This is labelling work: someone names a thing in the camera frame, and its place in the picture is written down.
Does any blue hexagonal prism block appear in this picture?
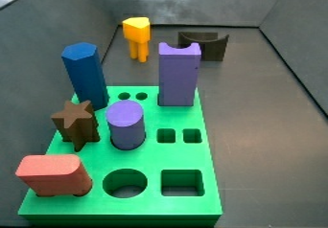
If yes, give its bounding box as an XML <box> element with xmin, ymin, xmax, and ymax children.
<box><xmin>62</xmin><ymin>42</ymin><xmax>109</xmax><ymax>110</ymax></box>

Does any yellow three prong block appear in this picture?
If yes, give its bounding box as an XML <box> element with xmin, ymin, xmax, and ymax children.
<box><xmin>122</xmin><ymin>17</ymin><xmax>152</xmax><ymax>62</ymax></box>

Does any black curved block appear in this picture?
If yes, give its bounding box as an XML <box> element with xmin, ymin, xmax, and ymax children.
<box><xmin>179</xmin><ymin>32</ymin><xmax>229</xmax><ymax>61</ymax></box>

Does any brown star block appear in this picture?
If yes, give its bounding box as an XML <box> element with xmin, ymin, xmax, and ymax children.
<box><xmin>51</xmin><ymin>101</ymin><xmax>101</xmax><ymax>152</ymax></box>

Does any red rounded block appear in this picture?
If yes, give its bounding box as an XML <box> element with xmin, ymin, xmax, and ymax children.
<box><xmin>15</xmin><ymin>154</ymin><xmax>93</xmax><ymax>196</ymax></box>

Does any purple notched rectangular block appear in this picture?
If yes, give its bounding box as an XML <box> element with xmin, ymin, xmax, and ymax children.
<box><xmin>160</xmin><ymin>42</ymin><xmax>201</xmax><ymax>106</ymax></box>

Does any green peg board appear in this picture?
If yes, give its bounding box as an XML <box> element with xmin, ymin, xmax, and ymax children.
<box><xmin>18</xmin><ymin>86</ymin><xmax>224</xmax><ymax>228</ymax></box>

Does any purple cylinder block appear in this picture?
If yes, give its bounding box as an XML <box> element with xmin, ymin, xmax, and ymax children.
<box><xmin>105</xmin><ymin>100</ymin><xmax>146</xmax><ymax>150</ymax></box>

